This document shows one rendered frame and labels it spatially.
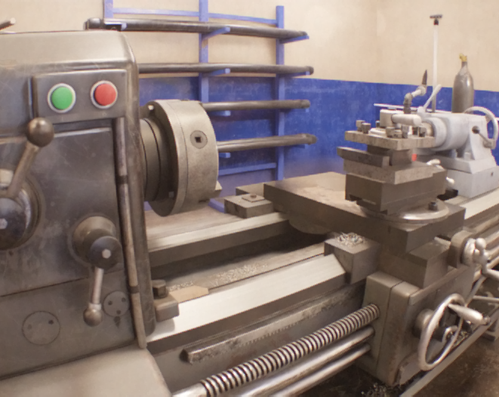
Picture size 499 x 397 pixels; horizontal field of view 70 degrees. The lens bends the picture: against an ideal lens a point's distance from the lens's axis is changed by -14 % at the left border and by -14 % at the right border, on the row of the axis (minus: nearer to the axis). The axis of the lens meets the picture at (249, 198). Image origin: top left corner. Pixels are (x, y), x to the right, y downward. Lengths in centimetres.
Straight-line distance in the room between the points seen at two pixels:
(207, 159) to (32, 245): 39
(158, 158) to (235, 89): 377
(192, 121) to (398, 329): 66
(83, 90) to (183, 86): 371
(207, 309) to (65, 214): 35
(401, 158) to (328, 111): 450
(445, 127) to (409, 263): 78
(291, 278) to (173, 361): 31
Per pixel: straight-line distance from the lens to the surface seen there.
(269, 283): 86
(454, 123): 166
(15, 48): 58
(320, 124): 539
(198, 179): 80
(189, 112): 82
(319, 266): 94
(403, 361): 109
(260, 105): 428
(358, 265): 97
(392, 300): 98
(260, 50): 475
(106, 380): 65
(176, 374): 83
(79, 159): 55
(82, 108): 53
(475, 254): 104
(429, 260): 96
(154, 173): 79
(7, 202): 49
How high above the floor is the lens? 124
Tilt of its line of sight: 16 degrees down
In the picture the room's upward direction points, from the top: straight up
